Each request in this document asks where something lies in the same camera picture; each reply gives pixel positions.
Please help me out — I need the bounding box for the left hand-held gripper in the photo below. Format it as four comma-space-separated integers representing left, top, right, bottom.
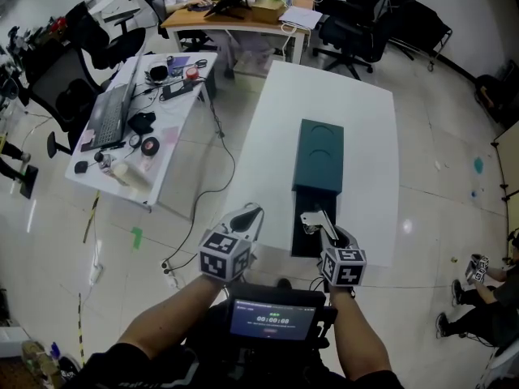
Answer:
197, 203, 266, 284

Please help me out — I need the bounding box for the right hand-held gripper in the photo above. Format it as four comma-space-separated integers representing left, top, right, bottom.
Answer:
319, 224, 368, 288

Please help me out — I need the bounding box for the dark green drawer box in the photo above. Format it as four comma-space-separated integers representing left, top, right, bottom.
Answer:
290, 118, 345, 259

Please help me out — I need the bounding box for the person's left forearm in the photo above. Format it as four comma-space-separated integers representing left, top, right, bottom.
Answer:
117, 273, 228, 360

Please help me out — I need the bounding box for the person's right forearm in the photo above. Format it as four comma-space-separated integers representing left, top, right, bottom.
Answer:
328, 288, 392, 383

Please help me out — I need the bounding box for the black chest-mounted screen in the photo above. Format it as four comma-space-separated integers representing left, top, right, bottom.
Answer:
225, 284, 337, 350

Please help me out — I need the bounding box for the cream thermos bottle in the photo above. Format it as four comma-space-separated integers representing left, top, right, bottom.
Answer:
112, 162, 153, 190

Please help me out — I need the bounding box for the black tape roll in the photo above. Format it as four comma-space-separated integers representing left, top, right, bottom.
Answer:
140, 136, 161, 156

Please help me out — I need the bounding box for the white work table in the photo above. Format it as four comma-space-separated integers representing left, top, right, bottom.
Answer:
221, 59, 401, 269

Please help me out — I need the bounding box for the yellow-black floor tape strip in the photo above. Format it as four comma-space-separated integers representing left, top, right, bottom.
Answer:
76, 292, 86, 366
83, 190, 101, 245

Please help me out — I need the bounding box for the clear plastic bottle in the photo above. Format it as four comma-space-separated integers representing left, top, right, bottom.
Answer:
93, 152, 117, 174

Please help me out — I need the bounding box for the person's black clothing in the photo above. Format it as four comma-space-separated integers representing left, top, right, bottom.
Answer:
62, 297, 406, 389

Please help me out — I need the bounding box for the white cluttered desk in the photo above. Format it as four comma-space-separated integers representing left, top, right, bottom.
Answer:
64, 52, 220, 214

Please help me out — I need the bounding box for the black pouch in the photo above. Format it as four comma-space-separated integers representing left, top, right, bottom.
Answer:
127, 111, 157, 135

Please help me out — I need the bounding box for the flat black device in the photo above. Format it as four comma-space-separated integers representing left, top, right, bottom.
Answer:
161, 78, 208, 101

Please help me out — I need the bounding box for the grey laptop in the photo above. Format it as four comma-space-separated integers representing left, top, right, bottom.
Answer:
79, 57, 143, 153

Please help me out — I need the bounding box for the purple notebook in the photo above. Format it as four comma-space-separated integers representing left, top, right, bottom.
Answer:
167, 55, 191, 76

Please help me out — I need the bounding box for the small wooden standing table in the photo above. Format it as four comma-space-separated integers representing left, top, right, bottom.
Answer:
18, 164, 40, 200

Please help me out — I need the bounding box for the white cardboard box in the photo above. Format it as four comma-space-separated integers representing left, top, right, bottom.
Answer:
0, 326, 29, 358

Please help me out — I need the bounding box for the black mesh office chair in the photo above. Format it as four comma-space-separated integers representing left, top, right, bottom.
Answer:
30, 46, 102, 160
64, 1, 147, 71

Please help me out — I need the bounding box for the wooden desk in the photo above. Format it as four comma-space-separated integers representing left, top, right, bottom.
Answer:
161, 0, 315, 66

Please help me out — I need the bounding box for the black high-back office chair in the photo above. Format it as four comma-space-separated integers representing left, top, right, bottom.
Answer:
311, 0, 397, 81

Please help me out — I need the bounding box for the brown cardboard box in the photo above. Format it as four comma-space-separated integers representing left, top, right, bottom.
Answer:
250, 0, 287, 24

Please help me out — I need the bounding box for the black metal cart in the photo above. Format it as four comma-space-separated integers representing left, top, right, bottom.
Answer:
387, 0, 453, 72

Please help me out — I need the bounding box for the white closed laptop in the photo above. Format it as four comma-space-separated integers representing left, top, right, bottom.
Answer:
279, 5, 324, 30

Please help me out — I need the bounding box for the black floor cable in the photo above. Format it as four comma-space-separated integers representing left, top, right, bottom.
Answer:
161, 97, 237, 269

